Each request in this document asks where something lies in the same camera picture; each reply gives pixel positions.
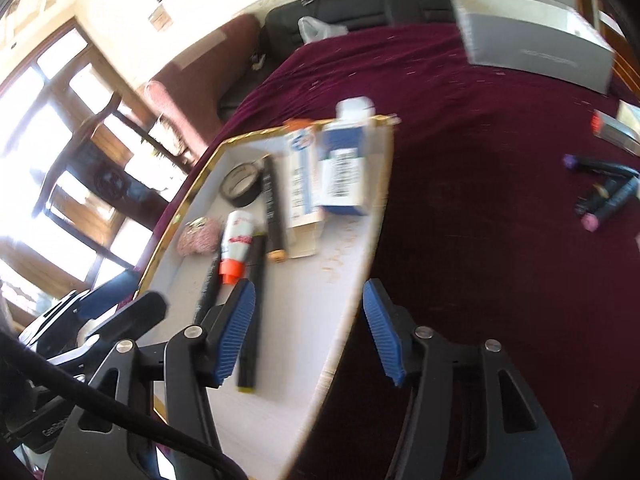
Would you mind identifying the grey shoe box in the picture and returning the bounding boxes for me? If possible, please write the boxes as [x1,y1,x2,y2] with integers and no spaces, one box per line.
[446,0,616,96]

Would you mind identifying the floral patterned cushion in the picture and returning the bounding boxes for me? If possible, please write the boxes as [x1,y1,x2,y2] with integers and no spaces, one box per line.
[150,115,196,161]

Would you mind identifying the orange and white ointment box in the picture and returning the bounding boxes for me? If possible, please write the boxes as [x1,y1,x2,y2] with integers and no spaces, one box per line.
[282,119,328,260]

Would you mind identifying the black leather sofa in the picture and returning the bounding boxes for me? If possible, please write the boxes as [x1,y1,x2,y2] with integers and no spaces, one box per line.
[219,0,546,122]

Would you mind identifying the white glue bottle orange cap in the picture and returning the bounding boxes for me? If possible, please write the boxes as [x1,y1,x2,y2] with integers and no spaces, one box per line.
[218,210,258,286]

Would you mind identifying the black marker pink cap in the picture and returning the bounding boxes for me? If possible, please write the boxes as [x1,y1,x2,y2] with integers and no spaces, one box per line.
[581,176,640,232]

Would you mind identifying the black marker tan cap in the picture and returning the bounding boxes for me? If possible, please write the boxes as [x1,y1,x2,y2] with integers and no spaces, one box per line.
[261,155,288,263]

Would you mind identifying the black braided cable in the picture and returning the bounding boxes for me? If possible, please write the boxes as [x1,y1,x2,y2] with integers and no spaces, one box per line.
[0,332,251,480]

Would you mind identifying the black and gold lipstick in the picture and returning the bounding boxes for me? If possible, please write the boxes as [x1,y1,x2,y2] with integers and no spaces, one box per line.
[574,180,623,215]

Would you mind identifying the pink fuzzy hair clip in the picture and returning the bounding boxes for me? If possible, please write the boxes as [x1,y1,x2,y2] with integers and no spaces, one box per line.
[176,216,223,257]

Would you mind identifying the cream cardboard box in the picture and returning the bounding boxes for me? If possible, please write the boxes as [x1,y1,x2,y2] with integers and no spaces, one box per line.
[616,100,640,133]

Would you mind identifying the dark wooden chair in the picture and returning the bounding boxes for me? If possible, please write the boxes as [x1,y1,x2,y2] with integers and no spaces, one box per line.
[34,91,196,221]

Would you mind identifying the red fabric armchair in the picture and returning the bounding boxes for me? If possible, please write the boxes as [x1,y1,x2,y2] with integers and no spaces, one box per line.
[144,12,261,161]

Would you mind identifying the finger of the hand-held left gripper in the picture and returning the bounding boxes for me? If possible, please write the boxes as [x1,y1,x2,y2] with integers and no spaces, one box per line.
[75,269,143,321]
[82,291,168,348]

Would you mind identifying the black tape roll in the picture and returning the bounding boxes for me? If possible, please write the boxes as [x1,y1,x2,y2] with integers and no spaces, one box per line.
[220,162,263,208]

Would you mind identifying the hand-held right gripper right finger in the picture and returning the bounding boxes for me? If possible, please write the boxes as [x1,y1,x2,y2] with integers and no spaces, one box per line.
[362,279,573,480]

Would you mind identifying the small wall plaque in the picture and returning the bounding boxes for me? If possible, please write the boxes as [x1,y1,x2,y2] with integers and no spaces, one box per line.
[149,4,175,31]

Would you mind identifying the brown wooden cabinet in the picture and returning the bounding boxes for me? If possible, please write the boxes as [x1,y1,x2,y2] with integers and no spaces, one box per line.
[597,7,640,96]

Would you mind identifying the black marker yellow cap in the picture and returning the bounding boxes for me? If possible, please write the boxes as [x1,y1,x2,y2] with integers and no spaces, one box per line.
[236,232,268,393]

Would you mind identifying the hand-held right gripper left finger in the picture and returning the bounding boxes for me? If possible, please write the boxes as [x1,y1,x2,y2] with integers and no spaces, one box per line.
[44,277,257,480]

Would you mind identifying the wooden framed glass door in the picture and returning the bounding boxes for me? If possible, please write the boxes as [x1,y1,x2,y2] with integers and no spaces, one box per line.
[0,15,166,321]

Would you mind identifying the blue and white medicine box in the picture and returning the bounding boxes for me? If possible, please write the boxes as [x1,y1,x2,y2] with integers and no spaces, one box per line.
[315,97,376,217]

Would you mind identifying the gold-edged white tray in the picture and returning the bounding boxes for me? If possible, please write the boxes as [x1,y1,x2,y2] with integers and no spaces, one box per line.
[135,115,401,480]

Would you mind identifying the black marker purple cap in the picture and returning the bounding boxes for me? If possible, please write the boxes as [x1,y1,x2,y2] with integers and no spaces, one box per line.
[562,154,640,177]

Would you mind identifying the white plastic bag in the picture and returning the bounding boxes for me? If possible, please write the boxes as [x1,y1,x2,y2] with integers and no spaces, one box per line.
[298,16,348,45]

